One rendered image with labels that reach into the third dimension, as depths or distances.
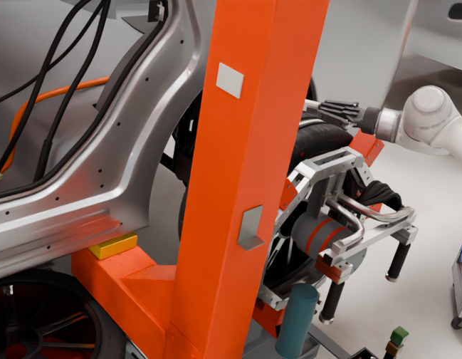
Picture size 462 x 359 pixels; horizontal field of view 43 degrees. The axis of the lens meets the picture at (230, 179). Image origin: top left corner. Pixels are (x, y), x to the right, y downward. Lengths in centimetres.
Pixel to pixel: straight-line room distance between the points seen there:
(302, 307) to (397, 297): 141
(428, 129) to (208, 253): 60
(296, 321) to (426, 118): 77
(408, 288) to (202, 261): 199
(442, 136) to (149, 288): 89
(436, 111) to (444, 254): 229
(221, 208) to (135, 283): 54
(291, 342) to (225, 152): 86
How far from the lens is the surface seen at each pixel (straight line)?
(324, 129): 180
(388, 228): 180
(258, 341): 236
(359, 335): 289
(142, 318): 178
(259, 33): 113
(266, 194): 134
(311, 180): 168
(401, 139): 164
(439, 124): 147
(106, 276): 188
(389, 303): 313
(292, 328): 189
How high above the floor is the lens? 190
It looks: 30 degrees down
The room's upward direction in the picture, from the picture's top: 11 degrees clockwise
